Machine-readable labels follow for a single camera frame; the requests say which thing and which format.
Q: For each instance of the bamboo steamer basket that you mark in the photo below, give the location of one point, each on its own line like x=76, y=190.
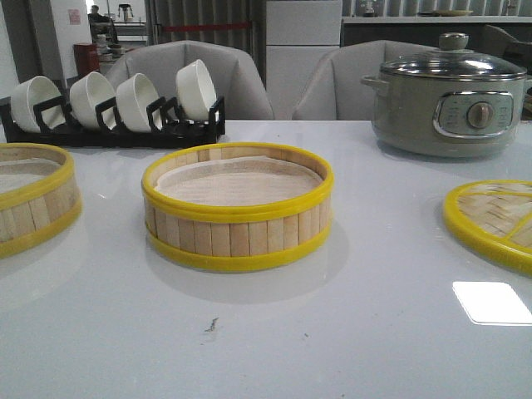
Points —
x=238, y=238
x=39, y=195

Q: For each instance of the woven bamboo steamer lid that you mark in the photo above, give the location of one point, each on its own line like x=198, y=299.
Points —
x=493, y=218

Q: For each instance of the white steamer liner paper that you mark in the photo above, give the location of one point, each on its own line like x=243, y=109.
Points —
x=243, y=181

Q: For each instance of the black bowl rack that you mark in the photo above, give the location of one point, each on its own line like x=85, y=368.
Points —
x=168, y=127

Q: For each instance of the grey chair left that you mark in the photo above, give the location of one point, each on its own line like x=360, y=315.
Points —
x=232, y=71

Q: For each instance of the grey chair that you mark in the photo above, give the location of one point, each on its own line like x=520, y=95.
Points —
x=334, y=91
x=232, y=71

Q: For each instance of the white bowl rightmost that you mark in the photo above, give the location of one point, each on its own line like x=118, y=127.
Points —
x=195, y=90

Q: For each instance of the white bowl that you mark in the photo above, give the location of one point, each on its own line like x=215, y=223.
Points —
x=86, y=94
x=195, y=90
x=132, y=98
x=26, y=95

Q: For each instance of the grey chair right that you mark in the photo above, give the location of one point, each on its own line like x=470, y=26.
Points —
x=334, y=91

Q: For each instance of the white cabinet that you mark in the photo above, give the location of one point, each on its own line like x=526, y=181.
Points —
x=298, y=34

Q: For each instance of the grey-green electric cooking pot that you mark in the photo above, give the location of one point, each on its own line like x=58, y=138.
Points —
x=446, y=118

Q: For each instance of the red bin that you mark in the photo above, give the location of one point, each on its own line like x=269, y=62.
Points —
x=86, y=58

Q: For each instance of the glass pot lid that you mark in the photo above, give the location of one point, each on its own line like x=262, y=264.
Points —
x=453, y=60

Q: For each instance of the white bowl far left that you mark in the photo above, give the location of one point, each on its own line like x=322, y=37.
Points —
x=26, y=95

